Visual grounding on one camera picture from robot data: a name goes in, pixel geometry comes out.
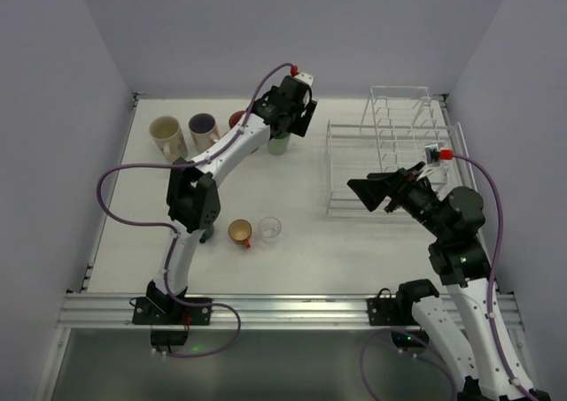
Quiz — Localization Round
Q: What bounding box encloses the cream floral mug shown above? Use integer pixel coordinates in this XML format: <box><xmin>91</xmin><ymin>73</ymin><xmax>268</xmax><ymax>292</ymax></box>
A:
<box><xmin>149</xmin><ymin>116</ymin><xmax>188</xmax><ymax>163</ymax></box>

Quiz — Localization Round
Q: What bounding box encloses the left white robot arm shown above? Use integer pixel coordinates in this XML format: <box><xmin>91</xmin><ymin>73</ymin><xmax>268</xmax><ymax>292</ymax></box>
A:
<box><xmin>145</xmin><ymin>70</ymin><xmax>317</xmax><ymax>315</ymax></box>

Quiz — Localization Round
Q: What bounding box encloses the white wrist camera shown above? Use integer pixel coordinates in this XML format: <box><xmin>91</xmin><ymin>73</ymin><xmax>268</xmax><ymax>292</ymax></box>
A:
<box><xmin>290</xmin><ymin>65</ymin><xmax>315</xmax><ymax>87</ymax></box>
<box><xmin>417</xmin><ymin>143</ymin><xmax>454</xmax><ymax>180</ymax></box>

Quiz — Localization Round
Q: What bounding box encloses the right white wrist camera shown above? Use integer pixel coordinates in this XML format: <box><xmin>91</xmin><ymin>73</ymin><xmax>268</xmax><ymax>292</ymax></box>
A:
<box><xmin>417</xmin><ymin>143</ymin><xmax>454</xmax><ymax>180</ymax></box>

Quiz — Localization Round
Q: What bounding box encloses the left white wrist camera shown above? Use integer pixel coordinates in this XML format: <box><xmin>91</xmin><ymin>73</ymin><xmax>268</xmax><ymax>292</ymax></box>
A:
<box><xmin>290</xmin><ymin>65</ymin><xmax>315</xmax><ymax>87</ymax></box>

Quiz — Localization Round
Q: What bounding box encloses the clear glass tumbler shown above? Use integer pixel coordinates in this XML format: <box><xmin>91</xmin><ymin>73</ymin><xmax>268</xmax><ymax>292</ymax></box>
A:
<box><xmin>259</xmin><ymin>216</ymin><xmax>283</xmax><ymax>243</ymax></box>

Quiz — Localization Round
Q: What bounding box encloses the pink mug with logo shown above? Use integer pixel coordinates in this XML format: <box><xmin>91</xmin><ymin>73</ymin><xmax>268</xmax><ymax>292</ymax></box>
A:
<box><xmin>229</xmin><ymin>111</ymin><xmax>245</xmax><ymax>129</ymax></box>

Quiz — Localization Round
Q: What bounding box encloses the left black controller box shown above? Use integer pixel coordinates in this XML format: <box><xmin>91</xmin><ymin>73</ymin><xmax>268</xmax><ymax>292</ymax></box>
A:
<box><xmin>150</xmin><ymin>330</ymin><xmax>189</xmax><ymax>351</ymax></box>

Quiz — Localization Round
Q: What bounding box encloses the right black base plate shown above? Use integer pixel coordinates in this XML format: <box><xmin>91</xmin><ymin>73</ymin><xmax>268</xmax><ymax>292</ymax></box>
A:
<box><xmin>366</xmin><ymin>288</ymin><xmax>417</xmax><ymax>327</ymax></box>

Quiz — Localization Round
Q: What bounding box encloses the aluminium mounting rail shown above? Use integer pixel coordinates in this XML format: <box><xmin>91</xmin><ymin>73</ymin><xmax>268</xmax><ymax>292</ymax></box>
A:
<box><xmin>57</xmin><ymin>292</ymin><xmax>519</xmax><ymax>331</ymax></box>

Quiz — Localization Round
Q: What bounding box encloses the black controller box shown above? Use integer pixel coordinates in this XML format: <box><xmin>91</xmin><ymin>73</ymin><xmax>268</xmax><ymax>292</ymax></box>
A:
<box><xmin>391</xmin><ymin>330</ymin><xmax>430</xmax><ymax>351</ymax></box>
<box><xmin>150</xmin><ymin>330</ymin><xmax>189</xmax><ymax>351</ymax></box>

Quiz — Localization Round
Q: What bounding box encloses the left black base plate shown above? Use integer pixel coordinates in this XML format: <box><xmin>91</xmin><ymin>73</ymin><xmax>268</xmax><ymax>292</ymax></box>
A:
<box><xmin>129</xmin><ymin>297</ymin><xmax>213</xmax><ymax>326</ymax></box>

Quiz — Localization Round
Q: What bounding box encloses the dark blue glazed mug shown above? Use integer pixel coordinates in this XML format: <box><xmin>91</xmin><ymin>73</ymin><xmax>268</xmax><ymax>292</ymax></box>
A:
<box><xmin>199</xmin><ymin>225</ymin><xmax>215</xmax><ymax>243</ymax></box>

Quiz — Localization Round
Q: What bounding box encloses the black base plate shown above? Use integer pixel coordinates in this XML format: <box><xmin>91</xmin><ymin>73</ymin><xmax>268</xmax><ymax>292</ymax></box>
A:
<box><xmin>366</xmin><ymin>288</ymin><xmax>417</xmax><ymax>327</ymax></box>
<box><xmin>129</xmin><ymin>297</ymin><xmax>213</xmax><ymax>326</ymax></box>

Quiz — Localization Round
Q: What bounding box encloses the right black controller box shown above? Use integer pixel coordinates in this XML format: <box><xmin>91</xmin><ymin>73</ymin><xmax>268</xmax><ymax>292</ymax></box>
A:
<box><xmin>391</xmin><ymin>330</ymin><xmax>430</xmax><ymax>351</ymax></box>

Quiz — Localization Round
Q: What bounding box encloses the white wire dish rack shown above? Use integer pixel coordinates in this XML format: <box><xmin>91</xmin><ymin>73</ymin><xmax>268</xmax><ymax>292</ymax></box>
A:
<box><xmin>325</xmin><ymin>86</ymin><xmax>456</xmax><ymax>217</ymax></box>

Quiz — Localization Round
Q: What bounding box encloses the mint green cup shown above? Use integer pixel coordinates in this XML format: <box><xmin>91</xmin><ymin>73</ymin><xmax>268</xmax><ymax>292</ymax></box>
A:
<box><xmin>267</xmin><ymin>133</ymin><xmax>291</xmax><ymax>156</ymax></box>

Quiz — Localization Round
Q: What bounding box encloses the pale pink glossy mug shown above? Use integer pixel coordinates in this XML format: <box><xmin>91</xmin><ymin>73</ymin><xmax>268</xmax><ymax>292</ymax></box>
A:
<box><xmin>188</xmin><ymin>113</ymin><xmax>221</xmax><ymax>153</ymax></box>

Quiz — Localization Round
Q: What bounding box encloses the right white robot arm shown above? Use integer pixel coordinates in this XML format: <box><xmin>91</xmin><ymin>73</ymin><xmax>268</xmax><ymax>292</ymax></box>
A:
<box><xmin>365</xmin><ymin>163</ymin><xmax>550</xmax><ymax>400</ymax></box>

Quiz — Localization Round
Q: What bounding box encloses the orange ceramic mug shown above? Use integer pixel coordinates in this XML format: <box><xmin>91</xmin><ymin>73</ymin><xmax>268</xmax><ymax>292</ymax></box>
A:
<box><xmin>228</xmin><ymin>219</ymin><xmax>252</xmax><ymax>249</ymax></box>

